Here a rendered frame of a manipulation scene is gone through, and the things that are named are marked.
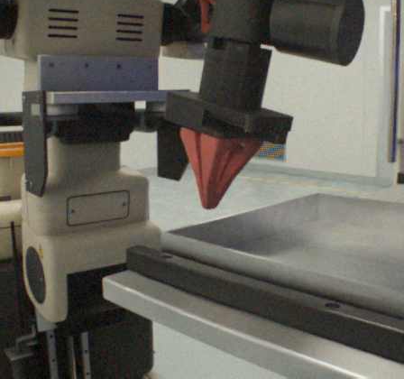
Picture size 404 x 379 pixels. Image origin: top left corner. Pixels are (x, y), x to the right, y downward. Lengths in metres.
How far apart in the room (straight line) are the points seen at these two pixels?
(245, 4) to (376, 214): 0.30
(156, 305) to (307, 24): 0.24
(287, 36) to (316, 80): 6.31
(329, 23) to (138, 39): 0.58
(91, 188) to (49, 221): 0.09
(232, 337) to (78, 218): 0.58
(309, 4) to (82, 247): 0.59
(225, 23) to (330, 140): 6.21
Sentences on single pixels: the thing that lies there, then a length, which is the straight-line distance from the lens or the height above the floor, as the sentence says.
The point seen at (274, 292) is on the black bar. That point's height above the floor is 0.90.
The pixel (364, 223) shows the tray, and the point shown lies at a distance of 0.61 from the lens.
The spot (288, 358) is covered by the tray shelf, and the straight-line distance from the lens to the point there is 0.32.
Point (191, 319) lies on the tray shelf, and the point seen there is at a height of 0.88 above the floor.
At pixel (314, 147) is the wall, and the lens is 6.74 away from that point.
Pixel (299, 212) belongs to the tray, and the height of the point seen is 0.90.
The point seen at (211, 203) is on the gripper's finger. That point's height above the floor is 0.93.
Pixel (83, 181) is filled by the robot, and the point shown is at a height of 0.89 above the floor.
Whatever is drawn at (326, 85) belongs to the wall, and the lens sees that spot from 6.63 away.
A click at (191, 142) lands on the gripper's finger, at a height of 0.99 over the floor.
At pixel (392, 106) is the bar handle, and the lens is 1.27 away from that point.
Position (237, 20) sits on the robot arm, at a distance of 0.42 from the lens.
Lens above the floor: 1.03
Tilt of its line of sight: 9 degrees down
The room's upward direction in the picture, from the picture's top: straight up
